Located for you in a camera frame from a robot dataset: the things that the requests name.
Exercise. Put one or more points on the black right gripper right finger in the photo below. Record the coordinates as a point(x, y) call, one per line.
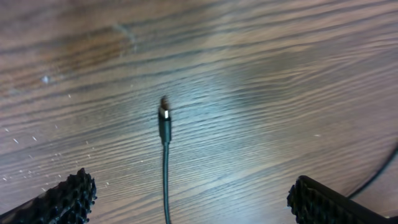
point(314, 203)

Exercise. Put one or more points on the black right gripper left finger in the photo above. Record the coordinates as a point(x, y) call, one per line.
point(69, 202)

